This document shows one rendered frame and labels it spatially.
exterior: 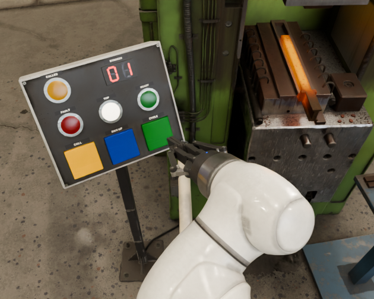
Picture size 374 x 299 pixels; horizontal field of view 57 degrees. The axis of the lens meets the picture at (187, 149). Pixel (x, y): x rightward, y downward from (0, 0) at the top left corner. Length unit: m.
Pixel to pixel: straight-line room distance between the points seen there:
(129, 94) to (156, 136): 0.13
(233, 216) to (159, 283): 0.13
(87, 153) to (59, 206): 1.22
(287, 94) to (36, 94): 0.70
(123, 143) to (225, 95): 0.48
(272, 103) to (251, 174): 0.63
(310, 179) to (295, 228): 0.90
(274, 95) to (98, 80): 0.53
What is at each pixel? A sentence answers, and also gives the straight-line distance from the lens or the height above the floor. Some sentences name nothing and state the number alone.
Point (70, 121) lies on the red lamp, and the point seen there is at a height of 1.10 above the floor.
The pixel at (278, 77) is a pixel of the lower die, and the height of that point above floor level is 0.99.
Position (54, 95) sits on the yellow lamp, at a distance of 0.85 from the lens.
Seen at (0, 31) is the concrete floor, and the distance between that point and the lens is 3.67.
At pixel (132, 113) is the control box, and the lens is 0.89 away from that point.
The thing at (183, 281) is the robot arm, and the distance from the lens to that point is 0.48.
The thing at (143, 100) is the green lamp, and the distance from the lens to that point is 0.89.
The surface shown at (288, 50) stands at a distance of 1.26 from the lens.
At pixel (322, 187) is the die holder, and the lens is 1.42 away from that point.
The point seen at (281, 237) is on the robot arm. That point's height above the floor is 1.28.
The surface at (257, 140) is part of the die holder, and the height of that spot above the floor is 0.86.
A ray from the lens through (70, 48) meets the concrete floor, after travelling 3.20.
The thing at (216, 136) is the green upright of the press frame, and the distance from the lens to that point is 1.39.
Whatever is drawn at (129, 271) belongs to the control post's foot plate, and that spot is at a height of 0.01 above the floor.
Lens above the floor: 1.68
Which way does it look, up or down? 50 degrees down
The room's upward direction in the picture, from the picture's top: straight up
